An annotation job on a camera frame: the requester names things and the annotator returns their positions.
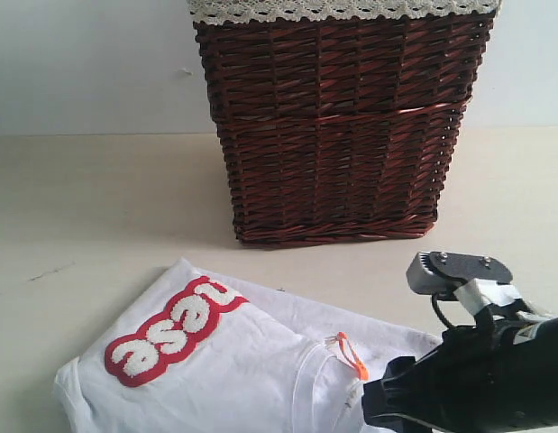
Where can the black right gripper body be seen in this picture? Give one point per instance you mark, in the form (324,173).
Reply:
(469,383)

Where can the white t-shirt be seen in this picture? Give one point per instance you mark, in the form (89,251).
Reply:
(204,352)

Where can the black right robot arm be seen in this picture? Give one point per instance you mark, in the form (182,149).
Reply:
(538,359)

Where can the dark brown wicker basket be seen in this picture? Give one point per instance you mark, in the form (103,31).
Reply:
(339,130)

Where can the white lace crochet cloth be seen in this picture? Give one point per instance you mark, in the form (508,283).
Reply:
(263,11)

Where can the orange clothing tag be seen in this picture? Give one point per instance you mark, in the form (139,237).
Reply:
(351,356)

